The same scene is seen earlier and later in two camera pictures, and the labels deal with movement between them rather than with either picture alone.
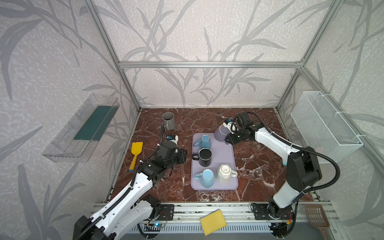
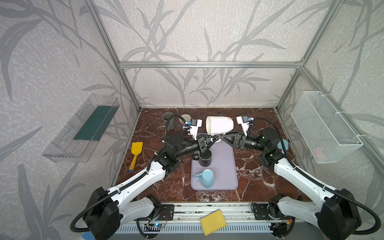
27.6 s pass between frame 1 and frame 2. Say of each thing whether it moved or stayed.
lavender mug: moved
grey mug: stayed
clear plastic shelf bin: stayed
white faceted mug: moved
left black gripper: moved
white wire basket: stayed
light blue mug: stayed
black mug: stayed
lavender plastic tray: stayed
